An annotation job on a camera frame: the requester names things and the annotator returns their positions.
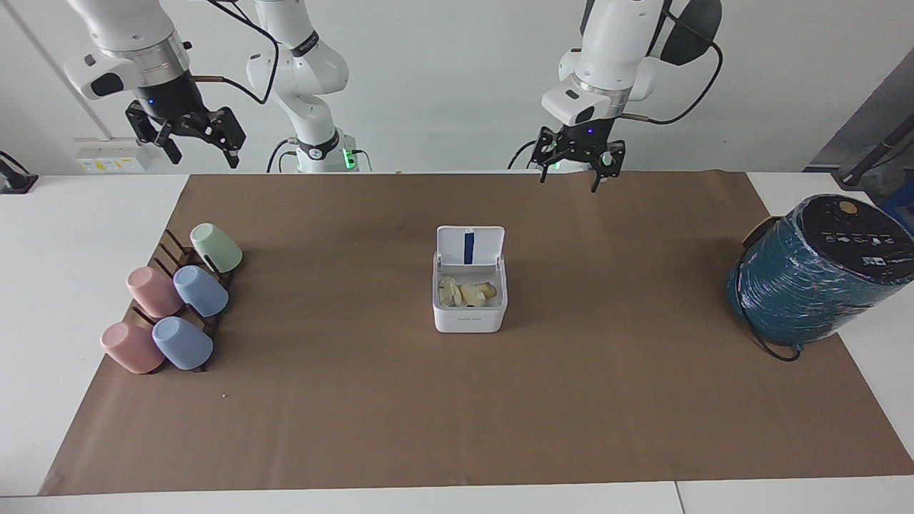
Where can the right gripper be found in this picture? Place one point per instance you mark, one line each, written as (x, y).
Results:
(171, 96)

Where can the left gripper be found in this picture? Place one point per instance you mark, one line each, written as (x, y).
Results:
(587, 135)

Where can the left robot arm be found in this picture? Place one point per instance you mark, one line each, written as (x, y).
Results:
(614, 43)

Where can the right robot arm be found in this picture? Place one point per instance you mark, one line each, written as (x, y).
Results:
(300, 68)

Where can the crumpled paper trash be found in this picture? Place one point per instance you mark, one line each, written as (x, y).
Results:
(468, 293)

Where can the small white trash can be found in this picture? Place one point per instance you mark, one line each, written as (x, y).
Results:
(470, 318)

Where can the green cup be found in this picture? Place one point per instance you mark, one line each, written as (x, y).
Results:
(216, 248)

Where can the brown wooden cup rack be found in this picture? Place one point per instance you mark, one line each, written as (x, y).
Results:
(178, 255)

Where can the blue cup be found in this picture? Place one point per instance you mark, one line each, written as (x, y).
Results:
(183, 343)
(202, 291)

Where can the pink cup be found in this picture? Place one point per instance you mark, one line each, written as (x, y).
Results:
(131, 348)
(153, 293)

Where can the black stand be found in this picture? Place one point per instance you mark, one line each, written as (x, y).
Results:
(14, 180)
(867, 163)

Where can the teal wrapped cylinder black top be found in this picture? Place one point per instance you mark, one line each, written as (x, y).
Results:
(807, 285)

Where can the white wall socket box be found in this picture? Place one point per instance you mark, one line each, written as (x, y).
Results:
(111, 158)

